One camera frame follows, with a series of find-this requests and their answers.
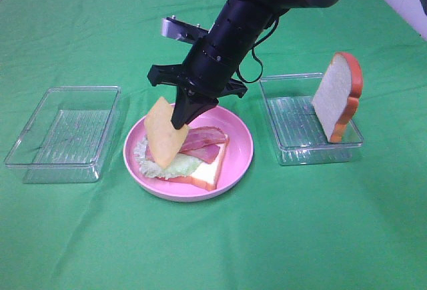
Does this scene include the toy bread slice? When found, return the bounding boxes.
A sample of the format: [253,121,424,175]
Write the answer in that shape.
[312,52,364,143]
[157,134,229,191]

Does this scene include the green tablecloth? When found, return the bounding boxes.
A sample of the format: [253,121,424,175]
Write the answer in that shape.
[1,0,426,289]

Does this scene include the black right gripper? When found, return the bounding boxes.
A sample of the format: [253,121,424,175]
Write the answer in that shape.
[147,38,248,129]

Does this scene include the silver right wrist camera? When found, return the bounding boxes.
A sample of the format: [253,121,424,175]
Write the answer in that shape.
[161,16,209,44]

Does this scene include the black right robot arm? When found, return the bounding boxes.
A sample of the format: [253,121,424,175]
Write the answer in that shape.
[147,0,426,129]

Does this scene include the toy bacon strip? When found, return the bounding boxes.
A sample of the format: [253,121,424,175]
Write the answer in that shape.
[179,126,227,152]
[144,143,222,165]

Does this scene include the clear plastic tray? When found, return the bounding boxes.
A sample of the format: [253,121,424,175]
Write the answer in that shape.
[5,86,121,183]
[259,73,364,166]

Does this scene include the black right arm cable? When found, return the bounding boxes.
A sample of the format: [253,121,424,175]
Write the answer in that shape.
[235,13,283,85]

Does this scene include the pink round plate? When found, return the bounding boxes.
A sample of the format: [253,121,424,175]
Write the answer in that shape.
[123,106,254,202]

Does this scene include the left clear plastic tray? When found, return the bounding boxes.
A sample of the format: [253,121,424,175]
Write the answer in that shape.
[5,86,121,183]

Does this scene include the yellow toy cheese slice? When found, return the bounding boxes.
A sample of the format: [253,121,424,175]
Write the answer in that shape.
[144,97,189,169]

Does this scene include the right clear plastic tray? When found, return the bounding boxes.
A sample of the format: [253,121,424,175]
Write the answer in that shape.
[259,73,364,166]

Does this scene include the toy lettuce leaf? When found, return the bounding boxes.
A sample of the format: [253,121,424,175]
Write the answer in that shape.
[133,136,202,179]

